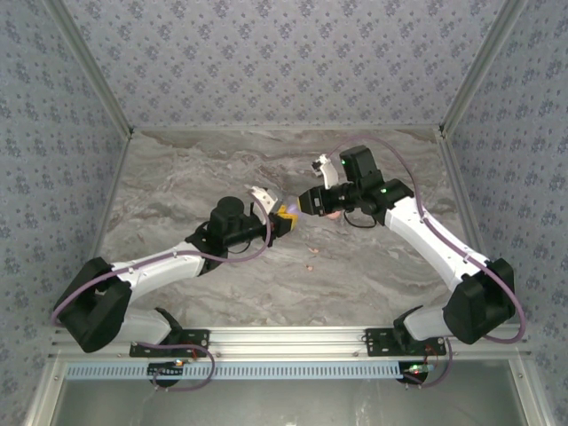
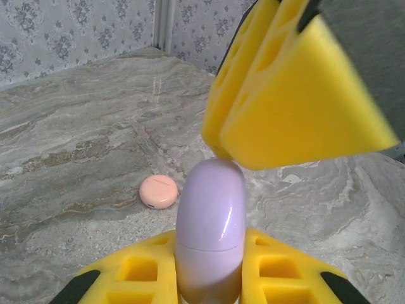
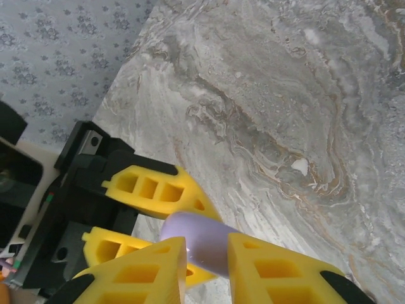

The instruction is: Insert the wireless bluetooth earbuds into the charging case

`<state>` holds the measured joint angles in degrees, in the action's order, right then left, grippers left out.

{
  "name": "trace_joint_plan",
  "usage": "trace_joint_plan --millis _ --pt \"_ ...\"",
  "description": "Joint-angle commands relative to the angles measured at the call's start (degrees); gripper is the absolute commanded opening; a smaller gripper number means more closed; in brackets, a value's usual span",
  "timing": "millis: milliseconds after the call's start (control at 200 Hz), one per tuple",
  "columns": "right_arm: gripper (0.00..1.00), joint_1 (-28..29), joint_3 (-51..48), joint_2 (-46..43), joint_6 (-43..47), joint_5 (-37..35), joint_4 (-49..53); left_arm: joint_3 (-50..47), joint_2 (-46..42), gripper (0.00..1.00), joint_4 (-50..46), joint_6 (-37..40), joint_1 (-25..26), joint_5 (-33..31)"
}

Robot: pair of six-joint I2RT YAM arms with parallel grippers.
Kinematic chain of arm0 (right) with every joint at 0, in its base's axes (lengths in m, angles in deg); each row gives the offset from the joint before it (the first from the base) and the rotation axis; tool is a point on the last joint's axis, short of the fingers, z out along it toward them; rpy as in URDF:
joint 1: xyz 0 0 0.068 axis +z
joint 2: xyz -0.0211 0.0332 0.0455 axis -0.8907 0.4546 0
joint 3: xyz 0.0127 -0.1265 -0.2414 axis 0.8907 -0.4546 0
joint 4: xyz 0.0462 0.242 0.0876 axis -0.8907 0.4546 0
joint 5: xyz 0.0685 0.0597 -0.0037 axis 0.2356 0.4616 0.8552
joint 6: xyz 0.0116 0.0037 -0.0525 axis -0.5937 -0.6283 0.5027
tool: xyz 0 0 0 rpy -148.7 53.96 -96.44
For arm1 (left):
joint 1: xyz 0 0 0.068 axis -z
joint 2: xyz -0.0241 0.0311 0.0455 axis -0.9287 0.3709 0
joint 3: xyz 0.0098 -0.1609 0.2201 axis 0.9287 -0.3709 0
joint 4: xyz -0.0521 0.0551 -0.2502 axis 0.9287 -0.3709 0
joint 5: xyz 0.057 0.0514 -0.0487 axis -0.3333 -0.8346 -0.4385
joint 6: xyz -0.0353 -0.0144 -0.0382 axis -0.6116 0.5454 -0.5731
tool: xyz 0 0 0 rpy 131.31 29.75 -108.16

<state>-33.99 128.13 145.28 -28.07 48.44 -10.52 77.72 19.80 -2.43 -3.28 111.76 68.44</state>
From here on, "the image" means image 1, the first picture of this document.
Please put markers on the purple earbud charging case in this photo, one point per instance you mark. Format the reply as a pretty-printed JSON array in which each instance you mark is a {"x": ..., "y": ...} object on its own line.
[{"x": 294, "y": 209}]

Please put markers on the pink earbud charging case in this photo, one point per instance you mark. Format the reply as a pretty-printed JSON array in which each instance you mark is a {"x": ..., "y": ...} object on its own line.
[{"x": 332, "y": 216}]

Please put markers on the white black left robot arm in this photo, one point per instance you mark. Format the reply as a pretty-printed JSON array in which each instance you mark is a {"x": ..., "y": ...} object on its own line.
[{"x": 155, "y": 268}]

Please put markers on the small black controller board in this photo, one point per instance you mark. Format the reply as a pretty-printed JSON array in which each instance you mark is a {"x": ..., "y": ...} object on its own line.
[
  {"x": 166, "y": 370},
  {"x": 415, "y": 372}
]

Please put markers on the grey metal panel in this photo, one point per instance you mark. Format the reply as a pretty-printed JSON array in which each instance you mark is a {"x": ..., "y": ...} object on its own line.
[{"x": 284, "y": 404}]

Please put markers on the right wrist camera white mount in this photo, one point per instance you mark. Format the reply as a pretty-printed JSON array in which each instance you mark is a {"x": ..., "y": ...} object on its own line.
[{"x": 327, "y": 171}]

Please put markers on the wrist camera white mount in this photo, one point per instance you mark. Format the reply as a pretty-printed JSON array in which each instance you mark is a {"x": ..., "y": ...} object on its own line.
[
  {"x": 262, "y": 195},
  {"x": 327, "y": 171}
]

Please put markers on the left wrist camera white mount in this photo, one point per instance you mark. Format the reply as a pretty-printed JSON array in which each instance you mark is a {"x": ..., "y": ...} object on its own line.
[{"x": 262, "y": 195}]

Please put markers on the aluminium table end rail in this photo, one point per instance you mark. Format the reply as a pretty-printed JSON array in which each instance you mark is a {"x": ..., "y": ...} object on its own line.
[{"x": 284, "y": 128}]

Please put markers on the aluminium table side rail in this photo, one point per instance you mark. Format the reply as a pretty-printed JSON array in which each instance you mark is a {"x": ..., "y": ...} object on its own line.
[
  {"x": 458, "y": 177},
  {"x": 113, "y": 177}
]

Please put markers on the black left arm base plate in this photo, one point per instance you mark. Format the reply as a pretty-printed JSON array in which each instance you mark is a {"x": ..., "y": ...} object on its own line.
[{"x": 200, "y": 335}]

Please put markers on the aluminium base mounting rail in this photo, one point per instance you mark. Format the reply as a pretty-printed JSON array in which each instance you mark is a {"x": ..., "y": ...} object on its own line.
[{"x": 284, "y": 341}]

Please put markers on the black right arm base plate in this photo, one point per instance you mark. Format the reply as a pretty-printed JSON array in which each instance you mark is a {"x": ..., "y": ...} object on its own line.
[{"x": 377, "y": 344}]

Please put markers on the aluminium frame corner post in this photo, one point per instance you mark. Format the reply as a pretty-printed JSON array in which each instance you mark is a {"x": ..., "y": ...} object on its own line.
[
  {"x": 94, "y": 66},
  {"x": 478, "y": 66}
]

